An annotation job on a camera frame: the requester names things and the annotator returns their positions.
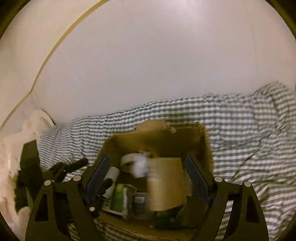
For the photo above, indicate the brown cardboard piece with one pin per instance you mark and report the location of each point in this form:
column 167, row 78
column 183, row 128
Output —
column 165, row 184

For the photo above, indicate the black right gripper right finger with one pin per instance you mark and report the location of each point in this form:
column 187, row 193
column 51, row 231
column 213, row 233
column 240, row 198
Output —
column 246, row 220

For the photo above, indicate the green white medicine box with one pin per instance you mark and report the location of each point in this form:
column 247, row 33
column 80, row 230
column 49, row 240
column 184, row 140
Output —
column 120, row 202

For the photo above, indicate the white tissue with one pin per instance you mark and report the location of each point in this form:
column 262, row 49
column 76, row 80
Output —
column 140, row 165

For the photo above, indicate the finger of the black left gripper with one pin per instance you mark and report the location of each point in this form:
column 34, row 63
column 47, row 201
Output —
column 60, row 170

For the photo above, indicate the black clothing pile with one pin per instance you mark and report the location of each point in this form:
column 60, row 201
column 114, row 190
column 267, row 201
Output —
column 30, row 177

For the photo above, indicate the white pill bottle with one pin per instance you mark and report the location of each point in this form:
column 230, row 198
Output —
column 112, row 182

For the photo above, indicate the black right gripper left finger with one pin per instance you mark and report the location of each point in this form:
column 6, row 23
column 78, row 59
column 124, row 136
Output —
column 78, row 200

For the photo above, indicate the white tape roll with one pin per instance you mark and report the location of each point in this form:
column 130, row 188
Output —
column 127, row 161

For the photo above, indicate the brown cardboard box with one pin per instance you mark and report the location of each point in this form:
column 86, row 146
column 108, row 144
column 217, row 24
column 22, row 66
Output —
column 168, row 146

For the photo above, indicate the white padded headboard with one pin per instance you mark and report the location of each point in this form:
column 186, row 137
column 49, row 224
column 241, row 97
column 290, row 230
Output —
column 11, row 149

